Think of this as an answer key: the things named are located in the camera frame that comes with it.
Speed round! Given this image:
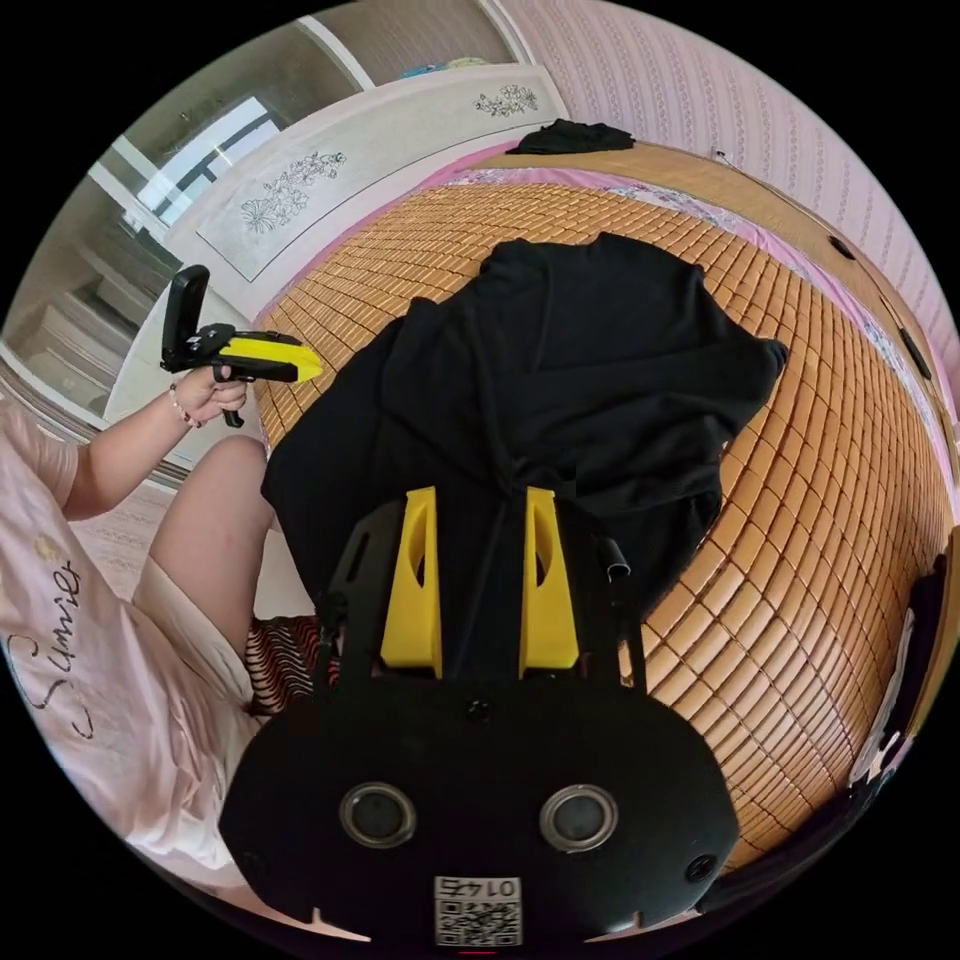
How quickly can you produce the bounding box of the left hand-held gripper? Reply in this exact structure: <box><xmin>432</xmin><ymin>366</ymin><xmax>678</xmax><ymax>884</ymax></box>
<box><xmin>159</xmin><ymin>322</ymin><xmax>325</xmax><ymax>430</ymax></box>

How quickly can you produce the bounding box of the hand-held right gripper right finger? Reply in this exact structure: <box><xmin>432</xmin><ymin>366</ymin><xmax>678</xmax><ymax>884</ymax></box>
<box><xmin>518</xmin><ymin>485</ymin><xmax>580</xmax><ymax>675</ymax></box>

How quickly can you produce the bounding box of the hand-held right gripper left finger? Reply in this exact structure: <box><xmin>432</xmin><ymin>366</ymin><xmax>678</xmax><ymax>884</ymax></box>
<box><xmin>380</xmin><ymin>485</ymin><xmax>444</xmax><ymax>673</ymax></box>

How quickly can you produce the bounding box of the black long sleeve shirt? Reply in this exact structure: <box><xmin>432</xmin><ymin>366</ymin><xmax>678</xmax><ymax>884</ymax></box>
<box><xmin>260</xmin><ymin>230</ymin><xmax>791</xmax><ymax>655</ymax></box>

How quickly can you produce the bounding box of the person's left forearm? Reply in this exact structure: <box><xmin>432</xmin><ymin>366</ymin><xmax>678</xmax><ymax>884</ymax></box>
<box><xmin>59</xmin><ymin>386</ymin><xmax>204</xmax><ymax>523</ymax></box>

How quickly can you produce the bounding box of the person's left hand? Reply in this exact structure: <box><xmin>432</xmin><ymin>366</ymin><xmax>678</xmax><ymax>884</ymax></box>
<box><xmin>170</xmin><ymin>371</ymin><xmax>250</xmax><ymax>430</ymax></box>

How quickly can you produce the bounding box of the red black striped cloth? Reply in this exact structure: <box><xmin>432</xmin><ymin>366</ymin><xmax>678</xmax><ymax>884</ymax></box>
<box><xmin>243</xmin><ymin>614</ymin><xmax>343</xmax><ymax>718</ymax></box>

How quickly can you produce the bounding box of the white floral headboard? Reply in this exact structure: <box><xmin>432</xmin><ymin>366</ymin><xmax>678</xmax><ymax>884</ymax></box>
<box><xmin>161</xmin><ymin>63</ymin><xmax>571</xmax><ymax>285</ymax></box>

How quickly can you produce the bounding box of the window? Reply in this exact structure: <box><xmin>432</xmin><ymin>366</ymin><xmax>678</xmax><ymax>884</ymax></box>
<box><xmin>88</xmin><ymin>95</ymin><xmax>285</xmax><ymax>228</ymax></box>

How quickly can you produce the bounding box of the bed with woven mat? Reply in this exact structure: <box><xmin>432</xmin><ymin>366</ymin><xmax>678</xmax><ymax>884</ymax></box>
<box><xmin>253</xmin><ymin>140</ymin><xmax>960</xmax><ymax>873</ymax></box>

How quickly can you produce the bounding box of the person's body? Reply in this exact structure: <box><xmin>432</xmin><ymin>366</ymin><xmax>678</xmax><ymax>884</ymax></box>
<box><xmin>0</xmin><ymin>397</ymin><xmax>316</xmax><ymax>894</ymax></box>

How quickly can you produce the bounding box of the black and white pile of clothes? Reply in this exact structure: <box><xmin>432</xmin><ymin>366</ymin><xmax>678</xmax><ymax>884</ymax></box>
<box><xmin>845</xmin><ymin>524</ymin><xmax>960</xmax><ymax>815</ymax></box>

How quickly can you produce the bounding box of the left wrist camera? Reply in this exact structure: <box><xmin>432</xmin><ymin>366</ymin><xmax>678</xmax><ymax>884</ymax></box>
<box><xmin>161</xmin><ymin>265</ymin><xmax>212</xmax><ymax>370</ymax></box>

